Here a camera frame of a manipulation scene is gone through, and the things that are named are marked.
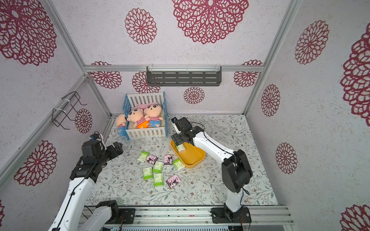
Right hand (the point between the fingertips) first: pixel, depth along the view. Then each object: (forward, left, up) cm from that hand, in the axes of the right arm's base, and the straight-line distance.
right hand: (183, 136), depth 88 cm
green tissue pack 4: (-19, +21, -12) cm, 31 cm away
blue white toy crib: (+33, +41, +1) cm, 53 cm away
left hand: (-11, +37, +4) cm, 39 cm away
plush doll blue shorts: (+21, +23, 0) cm, 31 cm away
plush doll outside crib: (+17, +47, -6) cm, 50 cm away
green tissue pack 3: (-14, +16, -13) cm, 25 cm away
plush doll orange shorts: (+19, +34, -2) cm, 39 cm away
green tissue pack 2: (-1, +2, -13) cm, 13 cm away
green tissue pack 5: (-13, +3, -13) cm, 18 cm away
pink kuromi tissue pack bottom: (-23, +6, -13) cm, 27 cm away
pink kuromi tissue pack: (-10, +20, -13) cm, 26 cm away
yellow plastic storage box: (-6, -5, -13) cm, 15 cm away
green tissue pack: (-7, +27, -13) cm, 31 cm away
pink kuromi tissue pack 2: (-9, +10, -13) cm, 19 cm away
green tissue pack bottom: (-23, +14, -12) cm, 29 cm away
